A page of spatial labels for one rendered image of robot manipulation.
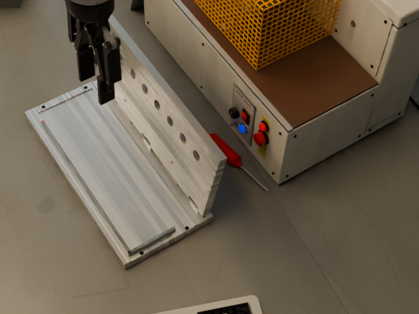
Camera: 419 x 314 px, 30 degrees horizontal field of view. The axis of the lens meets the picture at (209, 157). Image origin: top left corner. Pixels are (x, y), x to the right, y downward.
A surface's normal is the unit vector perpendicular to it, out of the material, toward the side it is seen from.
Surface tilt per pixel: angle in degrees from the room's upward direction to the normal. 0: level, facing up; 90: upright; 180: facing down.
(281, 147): 90
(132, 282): 0
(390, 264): 0
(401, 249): 0
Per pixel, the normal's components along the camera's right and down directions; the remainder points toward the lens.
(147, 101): -0.81, 0.32
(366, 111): 0.55, 0.70
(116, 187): 0.03, -0.57
